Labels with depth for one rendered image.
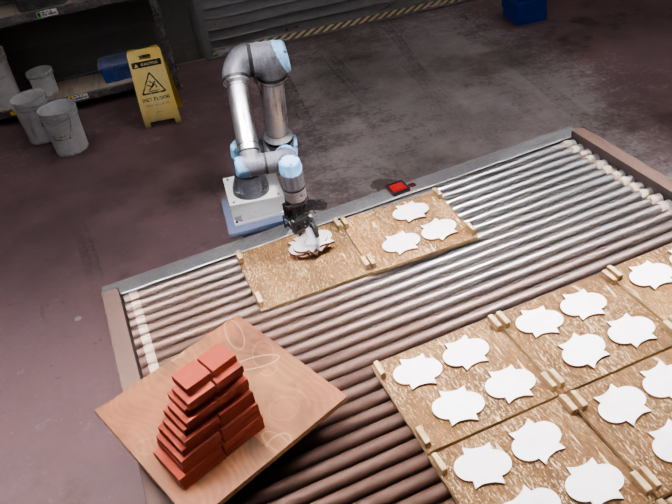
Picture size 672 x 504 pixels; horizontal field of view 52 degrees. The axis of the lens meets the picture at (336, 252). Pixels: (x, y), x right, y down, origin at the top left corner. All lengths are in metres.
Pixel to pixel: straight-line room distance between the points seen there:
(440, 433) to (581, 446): 0.35
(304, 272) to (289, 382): 0.61
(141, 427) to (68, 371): 1.91
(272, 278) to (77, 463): 1.41
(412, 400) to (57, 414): 2.12
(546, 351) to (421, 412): 0.42
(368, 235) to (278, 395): 0.87
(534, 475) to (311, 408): 0.58
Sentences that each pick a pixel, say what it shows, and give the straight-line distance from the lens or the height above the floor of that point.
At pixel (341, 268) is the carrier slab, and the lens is 2.44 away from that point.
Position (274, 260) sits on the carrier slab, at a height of 0.94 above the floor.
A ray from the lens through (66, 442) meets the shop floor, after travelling 3.53.
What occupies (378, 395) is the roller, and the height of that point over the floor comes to 0.92.
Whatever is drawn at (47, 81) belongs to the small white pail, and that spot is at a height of 0.27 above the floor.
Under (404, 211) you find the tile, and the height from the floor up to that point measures 0.95.
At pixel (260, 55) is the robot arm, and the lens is 2.52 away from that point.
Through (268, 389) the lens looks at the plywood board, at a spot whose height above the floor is 1.04.
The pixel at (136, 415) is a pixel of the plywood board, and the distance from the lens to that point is 2.01.
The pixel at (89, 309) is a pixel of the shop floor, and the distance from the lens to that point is 4.18.
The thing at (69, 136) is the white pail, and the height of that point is 0.16.
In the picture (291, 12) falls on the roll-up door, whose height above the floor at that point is 0.27.
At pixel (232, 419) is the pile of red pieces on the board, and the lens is 1.77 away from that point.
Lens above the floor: 2.47
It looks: 38 degrees down
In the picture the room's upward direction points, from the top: 9 degrees counter-clockwise
